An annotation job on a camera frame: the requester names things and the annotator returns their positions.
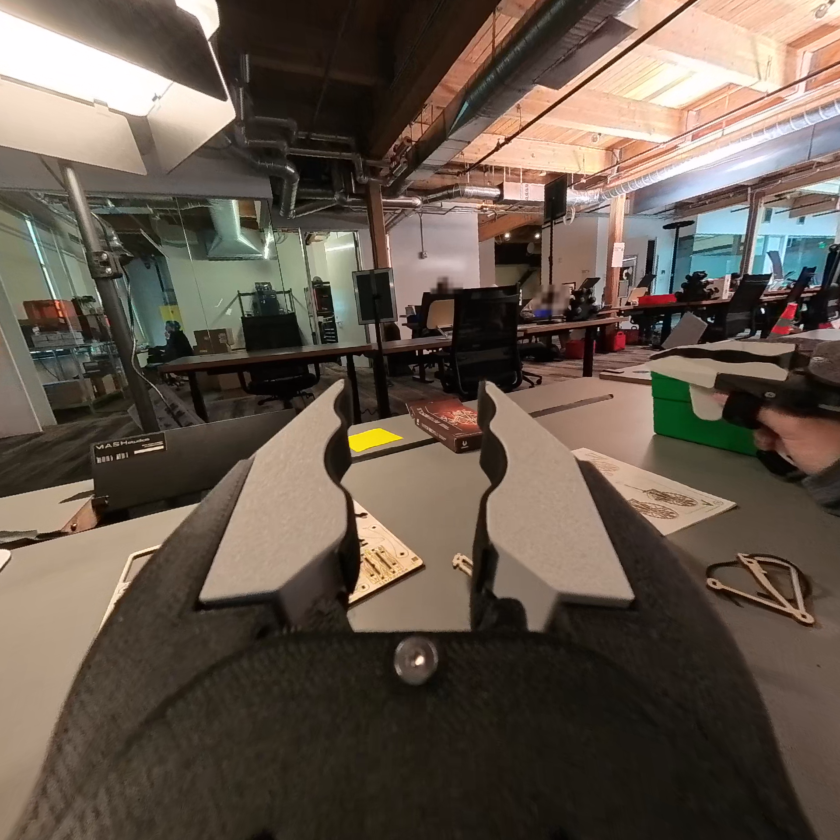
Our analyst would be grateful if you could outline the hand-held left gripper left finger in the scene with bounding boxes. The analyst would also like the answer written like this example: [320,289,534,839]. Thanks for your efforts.
[197,379,362,627]

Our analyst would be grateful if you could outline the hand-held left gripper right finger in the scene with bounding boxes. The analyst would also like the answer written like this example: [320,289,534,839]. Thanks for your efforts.
[471,381,637,634]

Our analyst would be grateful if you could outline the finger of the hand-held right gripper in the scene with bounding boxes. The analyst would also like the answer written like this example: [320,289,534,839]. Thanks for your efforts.
[645,339,798,372]
[650,361,726,422]

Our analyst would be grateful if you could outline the person's right forearm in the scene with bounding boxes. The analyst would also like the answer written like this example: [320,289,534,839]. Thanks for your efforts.
[799,459,840,517]

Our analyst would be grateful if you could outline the person's right hand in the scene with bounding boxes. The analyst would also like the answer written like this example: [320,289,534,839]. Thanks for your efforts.
[753,408,840,476]

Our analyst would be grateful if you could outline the green storage bin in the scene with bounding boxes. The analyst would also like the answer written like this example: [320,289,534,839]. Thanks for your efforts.
[651,371,765,458]

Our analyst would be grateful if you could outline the yellow sticky note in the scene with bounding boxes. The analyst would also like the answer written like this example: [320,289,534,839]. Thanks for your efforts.
[348,428,404,454]

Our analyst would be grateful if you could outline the assembly instruction booklet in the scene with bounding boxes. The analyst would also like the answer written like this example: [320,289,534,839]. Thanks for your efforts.
[571,448,738,537]

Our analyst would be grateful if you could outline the long brown table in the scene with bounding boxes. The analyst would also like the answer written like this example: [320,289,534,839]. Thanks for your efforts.
[161,341,454,424]
[518,315,631,378]

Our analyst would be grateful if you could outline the dark red product box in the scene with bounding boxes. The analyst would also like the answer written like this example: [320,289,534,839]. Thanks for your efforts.
[406,397,500,455]

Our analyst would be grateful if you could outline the black mesh office chair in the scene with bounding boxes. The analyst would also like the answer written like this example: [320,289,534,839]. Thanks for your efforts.
[436,285,542,398]

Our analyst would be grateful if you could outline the grey panel on pole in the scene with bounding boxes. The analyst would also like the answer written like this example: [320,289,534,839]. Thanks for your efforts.
[352,268,399,421]

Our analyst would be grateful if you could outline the metal light stand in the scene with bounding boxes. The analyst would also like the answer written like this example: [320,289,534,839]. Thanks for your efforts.
[59,164,164,434]

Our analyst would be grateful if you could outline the shelf with orange machines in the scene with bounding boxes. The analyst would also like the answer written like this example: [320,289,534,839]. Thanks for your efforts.
[20,295,132,408]

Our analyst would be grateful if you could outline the studio light panel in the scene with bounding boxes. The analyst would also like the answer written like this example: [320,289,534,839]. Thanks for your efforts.
[0,0,237,177]

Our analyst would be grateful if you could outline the black cable tray box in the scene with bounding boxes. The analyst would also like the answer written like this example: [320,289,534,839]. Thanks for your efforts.
[91,408,299,514]

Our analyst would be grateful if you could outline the small wooden frame with band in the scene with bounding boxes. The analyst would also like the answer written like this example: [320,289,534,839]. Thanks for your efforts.
[705,553,816,627]

